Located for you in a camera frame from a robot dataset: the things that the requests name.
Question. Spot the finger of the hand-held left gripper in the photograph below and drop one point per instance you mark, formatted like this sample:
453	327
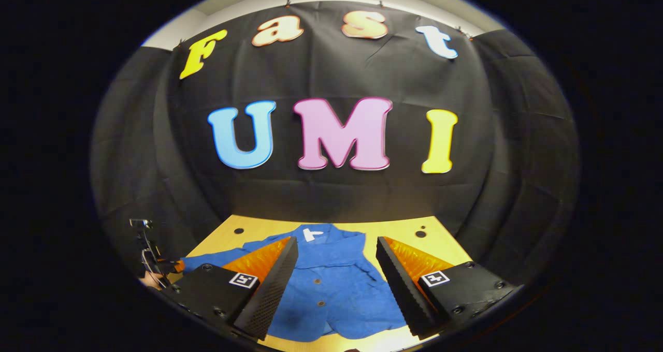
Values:
179	265

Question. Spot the black backdrop cloth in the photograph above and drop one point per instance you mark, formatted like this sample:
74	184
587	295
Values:
362	196

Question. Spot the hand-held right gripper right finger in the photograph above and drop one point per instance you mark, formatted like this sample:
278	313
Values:
401	284

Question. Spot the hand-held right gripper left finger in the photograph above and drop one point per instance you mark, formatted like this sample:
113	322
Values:
272	290

